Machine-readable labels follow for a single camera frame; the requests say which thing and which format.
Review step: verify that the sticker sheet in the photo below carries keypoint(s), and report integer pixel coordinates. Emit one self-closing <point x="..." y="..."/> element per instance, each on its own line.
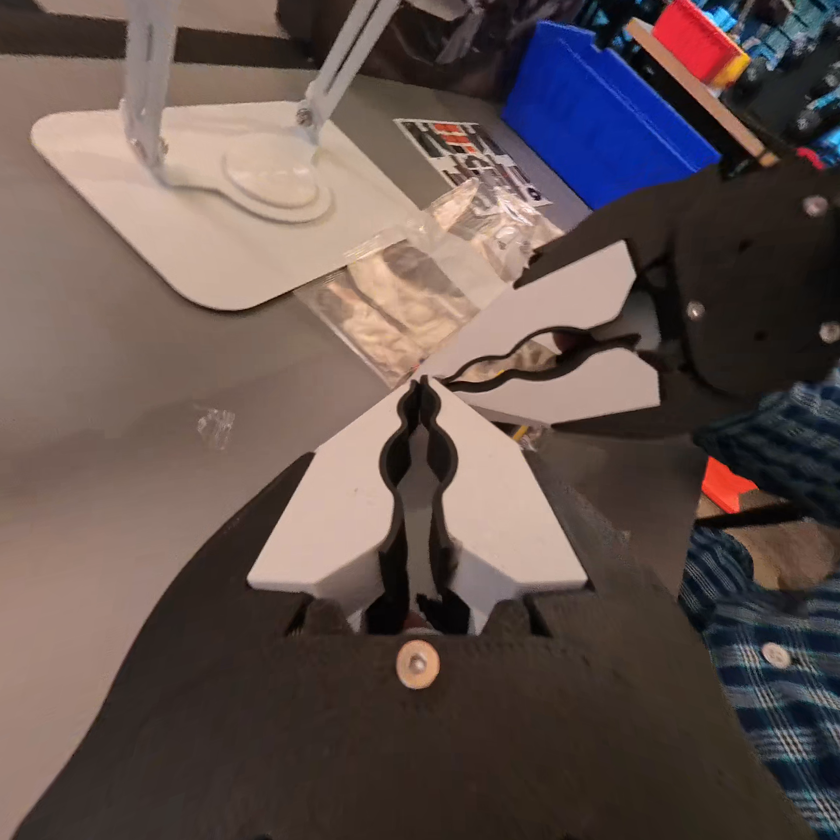
<point x="459" y="151"/>

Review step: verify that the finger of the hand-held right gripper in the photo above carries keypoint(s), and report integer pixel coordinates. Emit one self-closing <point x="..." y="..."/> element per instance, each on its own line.
<point x="564" y="295"/>
<point x="590" y="390"/>

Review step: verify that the wooden shelf board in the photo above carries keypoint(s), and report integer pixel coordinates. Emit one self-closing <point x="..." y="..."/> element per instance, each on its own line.
<point x="695" y="98"/>

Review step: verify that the white adjustable book stand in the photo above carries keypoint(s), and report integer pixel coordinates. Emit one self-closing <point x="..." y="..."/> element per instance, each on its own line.
<point x="197" y="249"/>

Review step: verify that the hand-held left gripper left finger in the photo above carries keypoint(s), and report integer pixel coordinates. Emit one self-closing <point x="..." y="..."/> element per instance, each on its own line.
<point x="328" y="518"/>

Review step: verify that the clear bag with printed label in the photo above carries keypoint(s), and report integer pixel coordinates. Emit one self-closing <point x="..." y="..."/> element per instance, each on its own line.
<point x="485" y="223"/>

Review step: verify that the person's right hand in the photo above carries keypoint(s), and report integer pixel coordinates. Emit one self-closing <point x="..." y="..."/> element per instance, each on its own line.
<point x="569" y="341"/>

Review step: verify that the red yellow box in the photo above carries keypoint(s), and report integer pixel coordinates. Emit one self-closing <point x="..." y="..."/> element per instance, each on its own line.
<point x="702" y="39"/>

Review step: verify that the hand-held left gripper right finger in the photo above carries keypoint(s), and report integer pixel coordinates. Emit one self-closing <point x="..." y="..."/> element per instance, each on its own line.
<point x="505" y="525"/>

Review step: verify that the large clear part bag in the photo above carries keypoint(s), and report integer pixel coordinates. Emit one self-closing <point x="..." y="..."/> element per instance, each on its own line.
<point x="394" y="308"/>

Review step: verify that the orange plastic piece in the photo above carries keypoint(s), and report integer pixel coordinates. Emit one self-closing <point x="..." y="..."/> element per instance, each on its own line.
<point x="725" y="485"/>

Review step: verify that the person's right forearm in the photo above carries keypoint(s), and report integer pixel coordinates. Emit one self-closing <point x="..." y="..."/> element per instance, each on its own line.
<point x="781" y="446"/>

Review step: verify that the blue plastic bin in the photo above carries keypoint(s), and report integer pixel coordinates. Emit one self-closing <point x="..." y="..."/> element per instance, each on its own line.
<point x="590" y="118"/>

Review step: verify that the small clear plastic scrap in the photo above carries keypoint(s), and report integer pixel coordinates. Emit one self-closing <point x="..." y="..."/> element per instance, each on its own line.
<point x="216" y="426"/>

